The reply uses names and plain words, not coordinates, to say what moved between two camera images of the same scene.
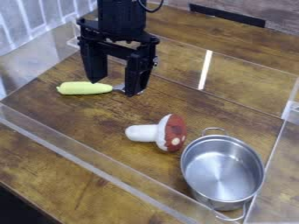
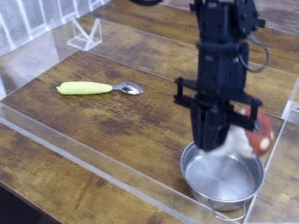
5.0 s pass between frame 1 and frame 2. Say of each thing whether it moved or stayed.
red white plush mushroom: moved
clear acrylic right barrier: stayed
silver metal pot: stayed
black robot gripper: moved
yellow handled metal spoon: stayed
